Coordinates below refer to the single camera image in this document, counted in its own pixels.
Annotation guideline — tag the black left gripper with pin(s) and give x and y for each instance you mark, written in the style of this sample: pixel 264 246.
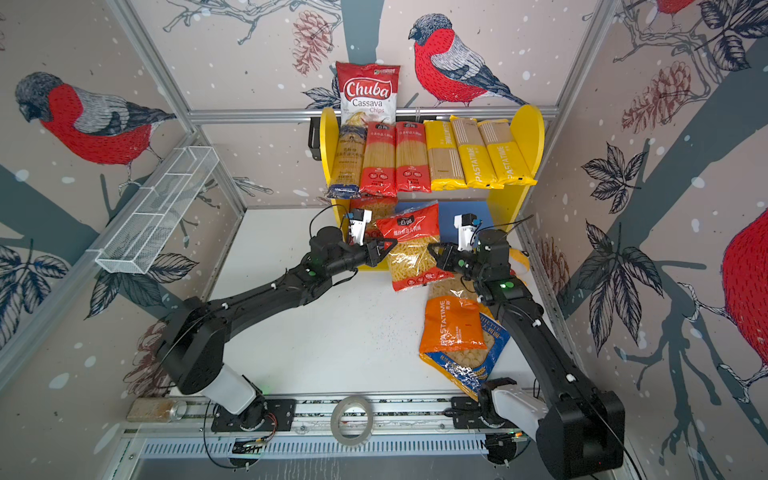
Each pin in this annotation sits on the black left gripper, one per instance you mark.
pixel 371 252

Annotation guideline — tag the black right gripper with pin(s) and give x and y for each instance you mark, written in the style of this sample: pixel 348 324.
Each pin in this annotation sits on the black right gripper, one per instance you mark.
pixel 445 261

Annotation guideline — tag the red fusilli bag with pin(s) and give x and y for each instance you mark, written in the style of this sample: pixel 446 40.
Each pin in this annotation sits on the red fusilli bag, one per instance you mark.
pixel 410 264
pixel 381 207

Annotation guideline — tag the red spaghetti pack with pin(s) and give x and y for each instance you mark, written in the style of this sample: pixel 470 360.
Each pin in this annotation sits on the red spaghetti pack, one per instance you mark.
pixel 379 164
pixel 412 167

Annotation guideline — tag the yellow spaghetti pack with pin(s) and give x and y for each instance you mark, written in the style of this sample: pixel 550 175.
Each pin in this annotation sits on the yellow spaghetti pack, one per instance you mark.
pixel 446 171

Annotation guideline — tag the yellow Pastatime pack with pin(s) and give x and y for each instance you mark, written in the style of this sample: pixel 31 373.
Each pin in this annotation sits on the yellow Pastatime pack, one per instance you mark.
pixel 476 163
pixel 506 158

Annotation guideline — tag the blue gold spaghetti pack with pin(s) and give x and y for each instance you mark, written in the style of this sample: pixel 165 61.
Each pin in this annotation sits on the blue gold spaghetti pack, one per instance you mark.
pixel 348 161

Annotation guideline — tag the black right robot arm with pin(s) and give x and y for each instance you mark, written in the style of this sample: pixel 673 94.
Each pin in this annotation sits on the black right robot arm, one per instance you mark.
pixel 578 428

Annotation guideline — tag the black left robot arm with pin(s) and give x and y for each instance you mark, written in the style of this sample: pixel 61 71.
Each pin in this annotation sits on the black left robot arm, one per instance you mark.
pixel 192 345

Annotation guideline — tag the yellow shelf pink blue boards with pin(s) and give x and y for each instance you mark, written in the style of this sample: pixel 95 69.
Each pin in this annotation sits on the yellow shelf pink blue boards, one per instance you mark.
pixel 527 127

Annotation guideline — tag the orange Pastatime pasta bag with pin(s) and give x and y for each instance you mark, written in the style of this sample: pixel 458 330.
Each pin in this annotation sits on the orange Pastatime pasta bag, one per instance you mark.
pixel 452 318

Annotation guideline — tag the blue macaroni pasta bag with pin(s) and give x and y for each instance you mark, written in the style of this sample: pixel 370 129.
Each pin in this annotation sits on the blue macaroni pasta bag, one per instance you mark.
pixel 470 369

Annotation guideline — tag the yellow red plush toy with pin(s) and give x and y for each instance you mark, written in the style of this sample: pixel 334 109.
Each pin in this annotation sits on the yellow red plush toy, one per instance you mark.
pixel 519 262

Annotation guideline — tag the red Chuba cassava chips bag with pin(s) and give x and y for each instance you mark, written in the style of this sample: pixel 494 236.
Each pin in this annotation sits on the red Chuba cassava chips bag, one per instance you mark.
pixel 368 93

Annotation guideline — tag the clear tape roll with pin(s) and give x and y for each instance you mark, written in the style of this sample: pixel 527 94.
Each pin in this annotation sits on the clear tape roll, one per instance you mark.
pixel 352 421

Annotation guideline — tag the cork-coloured block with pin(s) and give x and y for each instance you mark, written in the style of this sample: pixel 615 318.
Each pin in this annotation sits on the cork-coloured block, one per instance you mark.
pixel 151 410

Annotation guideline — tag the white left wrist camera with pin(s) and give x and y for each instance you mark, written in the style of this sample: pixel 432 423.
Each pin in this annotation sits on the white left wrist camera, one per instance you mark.
pixel 358 222

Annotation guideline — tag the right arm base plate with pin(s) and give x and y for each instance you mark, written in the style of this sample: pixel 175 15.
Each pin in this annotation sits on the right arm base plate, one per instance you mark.
pixel 465 414

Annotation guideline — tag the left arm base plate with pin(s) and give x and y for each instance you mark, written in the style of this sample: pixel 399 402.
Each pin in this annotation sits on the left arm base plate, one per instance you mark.
pixel 264 415

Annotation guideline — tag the white wire mesh basket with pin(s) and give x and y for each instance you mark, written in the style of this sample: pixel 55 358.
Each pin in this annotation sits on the white wire mesh basket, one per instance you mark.
pixel 140 239

